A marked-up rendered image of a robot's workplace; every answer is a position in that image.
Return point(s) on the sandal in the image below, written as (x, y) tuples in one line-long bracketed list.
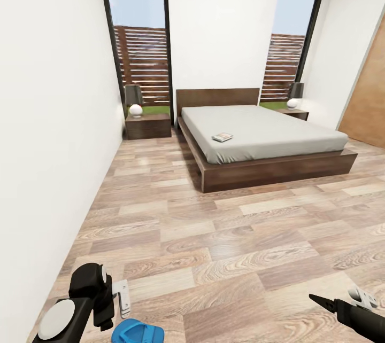
[(134, 331)]

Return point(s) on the table lamp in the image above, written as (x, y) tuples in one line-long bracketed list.
[(133, 96), (295, 92)]

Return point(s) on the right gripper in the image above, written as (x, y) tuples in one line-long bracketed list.
[(363, 321)]

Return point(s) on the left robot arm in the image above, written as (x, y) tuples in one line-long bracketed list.
[(91, 288)]

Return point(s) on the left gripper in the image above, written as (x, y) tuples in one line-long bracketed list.
[(103, 312)]

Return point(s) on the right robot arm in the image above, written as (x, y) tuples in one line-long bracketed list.
[(358, 315)]

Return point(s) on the hardback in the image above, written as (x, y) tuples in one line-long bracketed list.
[(223, 136)]

